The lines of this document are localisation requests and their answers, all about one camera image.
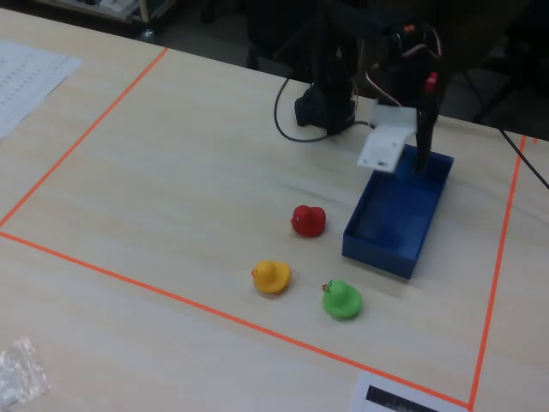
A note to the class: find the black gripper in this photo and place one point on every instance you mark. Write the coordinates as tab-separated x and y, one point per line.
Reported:
425	122

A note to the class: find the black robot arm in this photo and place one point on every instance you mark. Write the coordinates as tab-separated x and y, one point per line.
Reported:
339	64

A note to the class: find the blue rectangular plastic box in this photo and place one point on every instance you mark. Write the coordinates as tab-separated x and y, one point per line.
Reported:
390	223

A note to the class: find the red rubber duck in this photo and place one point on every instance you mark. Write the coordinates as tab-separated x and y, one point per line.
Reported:
309	221

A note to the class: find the green rubber duck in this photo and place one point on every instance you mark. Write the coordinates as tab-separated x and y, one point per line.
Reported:
343	300

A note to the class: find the yellow rubber duck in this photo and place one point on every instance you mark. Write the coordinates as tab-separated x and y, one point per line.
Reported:
272	276

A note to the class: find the orange tape strip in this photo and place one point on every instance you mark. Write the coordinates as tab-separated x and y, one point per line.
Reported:
214	311
499	266
86	133

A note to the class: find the white paper with black bar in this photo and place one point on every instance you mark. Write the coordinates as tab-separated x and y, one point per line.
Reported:
386	395

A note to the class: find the white printed paper sheet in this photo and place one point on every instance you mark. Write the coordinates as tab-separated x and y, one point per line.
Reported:
25	81

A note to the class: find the clear plastic bag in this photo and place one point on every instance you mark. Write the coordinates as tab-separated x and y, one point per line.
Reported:
19	373

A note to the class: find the white camera housing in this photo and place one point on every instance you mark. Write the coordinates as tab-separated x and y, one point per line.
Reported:
384	146

